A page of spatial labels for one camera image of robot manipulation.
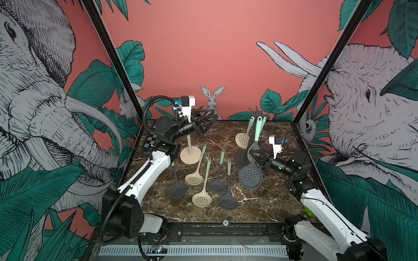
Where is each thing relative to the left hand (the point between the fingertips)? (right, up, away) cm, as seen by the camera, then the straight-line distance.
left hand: (217, 114), depth 60 cm
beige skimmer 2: (-7, -41, +22) cm, 47 cm away
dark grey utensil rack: (+16, -23, +37) cm, 46 cm away
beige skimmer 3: (+21, -14, +27) cm, 37 cm away
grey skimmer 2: (+6, -43, +23) cm, 49 cm away
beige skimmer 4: (+15, -11, +33) cm, 38 cm away
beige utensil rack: (-16, -20, +41) cm, 48 cm away
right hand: (+15, -15, +9) cm, 23 cm away
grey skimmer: (-21, -38, +26) cm, 50 cm away
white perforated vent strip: (-9, -59, +10) cm, 60 cm away
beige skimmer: (-12, -32, +30) cm, 46 cm away
